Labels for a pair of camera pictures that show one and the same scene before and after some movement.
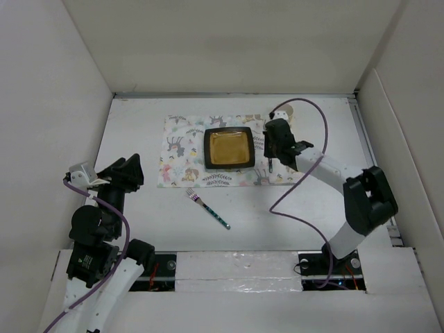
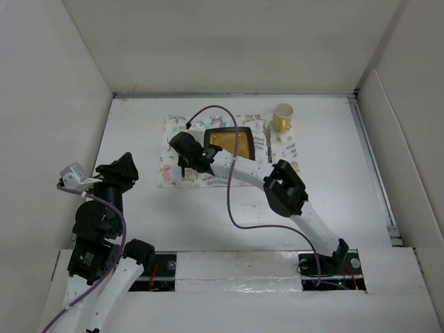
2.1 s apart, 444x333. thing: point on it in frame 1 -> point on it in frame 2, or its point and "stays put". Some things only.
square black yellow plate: (229, 147) stays put
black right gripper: (266, 152) -> (182, 161)
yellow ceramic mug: (290, 112) stays put
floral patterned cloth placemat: (181, 157) stays put
